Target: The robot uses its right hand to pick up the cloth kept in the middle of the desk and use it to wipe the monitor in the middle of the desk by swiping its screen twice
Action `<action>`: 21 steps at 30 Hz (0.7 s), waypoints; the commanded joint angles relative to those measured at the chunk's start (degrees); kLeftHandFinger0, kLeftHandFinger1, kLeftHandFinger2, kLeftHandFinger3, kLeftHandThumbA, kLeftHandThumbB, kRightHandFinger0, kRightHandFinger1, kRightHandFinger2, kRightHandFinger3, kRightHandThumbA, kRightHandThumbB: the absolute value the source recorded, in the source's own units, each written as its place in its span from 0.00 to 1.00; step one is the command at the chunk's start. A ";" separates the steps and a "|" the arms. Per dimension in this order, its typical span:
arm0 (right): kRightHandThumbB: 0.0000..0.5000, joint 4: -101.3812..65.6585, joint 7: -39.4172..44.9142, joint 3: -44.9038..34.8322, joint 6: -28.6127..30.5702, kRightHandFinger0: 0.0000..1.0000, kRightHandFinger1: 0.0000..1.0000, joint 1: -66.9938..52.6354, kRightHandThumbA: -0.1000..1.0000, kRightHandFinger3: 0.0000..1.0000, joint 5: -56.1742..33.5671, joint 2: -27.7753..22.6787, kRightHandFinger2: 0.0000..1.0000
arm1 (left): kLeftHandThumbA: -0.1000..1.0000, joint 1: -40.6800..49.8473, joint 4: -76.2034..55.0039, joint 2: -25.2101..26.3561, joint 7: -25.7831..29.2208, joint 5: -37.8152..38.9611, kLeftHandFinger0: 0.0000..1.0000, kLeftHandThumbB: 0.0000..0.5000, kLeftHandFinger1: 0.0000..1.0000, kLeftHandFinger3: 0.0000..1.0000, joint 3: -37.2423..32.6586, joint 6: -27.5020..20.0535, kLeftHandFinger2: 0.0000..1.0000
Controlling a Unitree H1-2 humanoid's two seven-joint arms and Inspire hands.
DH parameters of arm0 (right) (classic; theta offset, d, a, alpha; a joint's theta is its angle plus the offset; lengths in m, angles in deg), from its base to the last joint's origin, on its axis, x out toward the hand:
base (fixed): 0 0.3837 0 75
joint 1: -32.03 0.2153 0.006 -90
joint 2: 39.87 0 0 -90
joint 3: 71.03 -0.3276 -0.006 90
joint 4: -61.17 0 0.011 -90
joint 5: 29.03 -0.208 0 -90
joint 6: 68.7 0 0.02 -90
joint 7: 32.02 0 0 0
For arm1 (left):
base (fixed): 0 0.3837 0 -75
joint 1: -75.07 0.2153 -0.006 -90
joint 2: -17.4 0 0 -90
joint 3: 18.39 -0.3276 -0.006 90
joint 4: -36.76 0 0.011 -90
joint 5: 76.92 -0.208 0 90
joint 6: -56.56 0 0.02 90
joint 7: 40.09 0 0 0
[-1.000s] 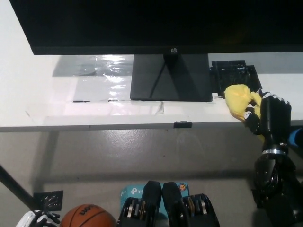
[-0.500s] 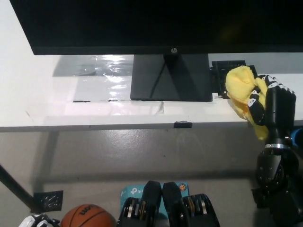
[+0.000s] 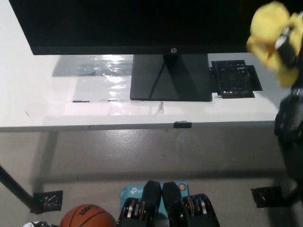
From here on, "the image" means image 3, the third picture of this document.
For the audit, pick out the thin black tape strip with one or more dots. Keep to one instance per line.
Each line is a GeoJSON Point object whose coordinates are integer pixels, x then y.
{"type": "Point", "coordinates": [81, 101]}

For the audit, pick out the orange basketball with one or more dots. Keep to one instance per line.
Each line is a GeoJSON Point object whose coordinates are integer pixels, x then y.
{"type": "Point", "coordinates": [87, 217]}

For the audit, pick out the yellow microfiber cloth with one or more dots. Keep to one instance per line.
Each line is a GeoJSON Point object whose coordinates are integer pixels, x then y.
{"type": "Point", "coordinates": [265, 23]}

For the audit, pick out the short black tape piece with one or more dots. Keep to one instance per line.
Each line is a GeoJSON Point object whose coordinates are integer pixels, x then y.
{"type": "Point", "coordinates": [182, 124]}

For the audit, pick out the teal tp-link box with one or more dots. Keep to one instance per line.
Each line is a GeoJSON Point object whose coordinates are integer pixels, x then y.
{"type": "Point", "coordinates": [132, 191]}

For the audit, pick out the black HP monitor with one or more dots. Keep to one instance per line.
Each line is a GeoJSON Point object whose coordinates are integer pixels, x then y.
{"type": "Point", "coordinates": [118, 23]}

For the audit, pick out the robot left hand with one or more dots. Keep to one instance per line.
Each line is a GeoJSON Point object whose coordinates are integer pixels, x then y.
{"type": "Point", "coordinates": [40, 224]}

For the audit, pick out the clear plastic film sheet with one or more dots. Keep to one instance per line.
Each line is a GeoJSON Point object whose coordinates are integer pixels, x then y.
{"type": "Point", "coordinates": [106, 68]}

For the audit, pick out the black desk leg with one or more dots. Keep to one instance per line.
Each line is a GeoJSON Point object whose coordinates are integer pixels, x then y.
{"type": "Point", "coordinates": [11, 182]}

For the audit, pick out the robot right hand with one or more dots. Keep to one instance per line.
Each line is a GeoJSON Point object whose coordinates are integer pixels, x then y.
{"type": "Point", "coordinates": [286, 47]}

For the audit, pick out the torn clear tape piece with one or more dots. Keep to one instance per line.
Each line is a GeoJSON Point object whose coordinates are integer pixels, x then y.
{"type": "Point", "coordinates": [160, 108]}

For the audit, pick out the black tape floor marker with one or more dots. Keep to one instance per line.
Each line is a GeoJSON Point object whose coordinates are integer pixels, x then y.
{"type": "Point", "coordinates": [267, 197]}
{"type": "Point", "coordinates": [48, 201]}

